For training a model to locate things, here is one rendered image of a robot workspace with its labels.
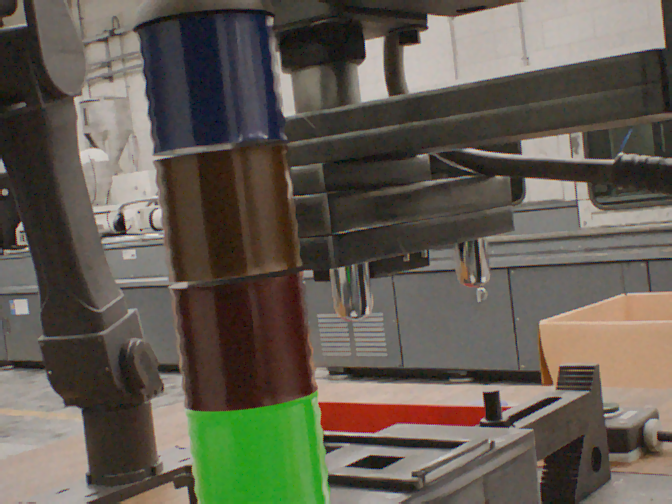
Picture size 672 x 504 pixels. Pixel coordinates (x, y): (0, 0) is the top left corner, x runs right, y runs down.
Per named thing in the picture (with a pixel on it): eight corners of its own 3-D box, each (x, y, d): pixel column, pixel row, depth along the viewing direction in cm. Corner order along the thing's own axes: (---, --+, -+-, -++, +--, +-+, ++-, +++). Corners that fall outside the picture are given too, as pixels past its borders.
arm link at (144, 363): (131, 341, 91) (163, 330, 96) (44, 347, 94) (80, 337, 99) (140, 413, 91) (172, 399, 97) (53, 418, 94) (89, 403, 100)
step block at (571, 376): (575, 476, 83) (563, 363, 82) (611, 479, 81) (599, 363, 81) (538, 501, 78) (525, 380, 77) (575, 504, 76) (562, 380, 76)
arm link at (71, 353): (121, 406, 91) (20, 24, 83) (55, 409, 94) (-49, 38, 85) (154, 376, 97) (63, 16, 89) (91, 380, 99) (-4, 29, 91)
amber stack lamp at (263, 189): (232, 267, 32) (218, 158, 32) (330, 260, 30) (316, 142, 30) (138, 285, 29) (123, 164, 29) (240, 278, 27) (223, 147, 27)
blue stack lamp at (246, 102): (217, 153, 32) (204, 42, 32) (315, 137, 30) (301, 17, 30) (122, 158, 29) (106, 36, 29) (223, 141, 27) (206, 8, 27)
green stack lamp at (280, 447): (260, 493, 33) (247, 386, 33) (359, 503, 31) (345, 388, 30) (171, 532, 30) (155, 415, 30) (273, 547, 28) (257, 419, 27)
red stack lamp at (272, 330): (246, 381, 33) (232, 273, 32) (345, 382, 30) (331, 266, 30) (155, 409, 30) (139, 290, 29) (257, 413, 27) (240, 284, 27)
